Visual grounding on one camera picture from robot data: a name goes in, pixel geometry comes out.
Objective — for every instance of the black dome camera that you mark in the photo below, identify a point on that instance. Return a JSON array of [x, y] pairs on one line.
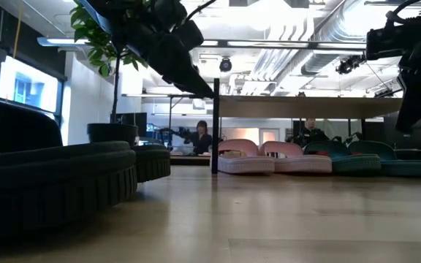
[[225, 65]]

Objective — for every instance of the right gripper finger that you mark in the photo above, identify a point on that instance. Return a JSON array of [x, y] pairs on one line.
[[411, 113]]

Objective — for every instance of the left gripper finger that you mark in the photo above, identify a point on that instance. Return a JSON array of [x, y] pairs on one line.
[[192, 80]]

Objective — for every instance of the person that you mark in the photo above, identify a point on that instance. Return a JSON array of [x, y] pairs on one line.
[[200, 140], [310, 131]]

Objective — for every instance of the black monitor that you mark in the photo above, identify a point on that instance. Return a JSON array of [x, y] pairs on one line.
[[132, 122]]

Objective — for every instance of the green plant in black pot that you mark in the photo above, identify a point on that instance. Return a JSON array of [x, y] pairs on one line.
[[112, 135]]

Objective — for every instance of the black robot arm in room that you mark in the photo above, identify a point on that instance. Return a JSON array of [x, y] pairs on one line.
[[174, 133]]

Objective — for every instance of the wooden shelf with black frame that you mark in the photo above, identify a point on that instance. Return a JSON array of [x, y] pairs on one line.
[[305, 106]]

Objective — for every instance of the pink rubber slide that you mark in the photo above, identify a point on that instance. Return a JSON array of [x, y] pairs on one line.
[[245, 164], [302, 162]]

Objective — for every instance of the long linear light fixture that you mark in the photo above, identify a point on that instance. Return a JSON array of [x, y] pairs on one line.
[[269, 44]]

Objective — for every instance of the black hanging camera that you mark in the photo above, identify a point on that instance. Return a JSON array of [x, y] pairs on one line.
[[349, 65]]

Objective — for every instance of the black rubber slide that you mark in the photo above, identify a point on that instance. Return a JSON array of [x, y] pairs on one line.
[[152, 162], [49, 182]]

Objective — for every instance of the silver ventilation duct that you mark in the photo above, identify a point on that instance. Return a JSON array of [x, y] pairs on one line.
[[342, 25]]

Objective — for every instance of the small black clamp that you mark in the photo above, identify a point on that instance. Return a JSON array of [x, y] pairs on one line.
[[300, 94]]

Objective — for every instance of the teal rubber slide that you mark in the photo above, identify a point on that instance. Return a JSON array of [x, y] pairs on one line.
[[353, 162], [408, 168]]

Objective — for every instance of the black frame bar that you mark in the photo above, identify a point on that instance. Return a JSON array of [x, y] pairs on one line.
[[190, 160]]

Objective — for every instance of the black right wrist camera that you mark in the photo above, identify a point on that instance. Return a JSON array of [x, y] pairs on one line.
[[389, 44]]

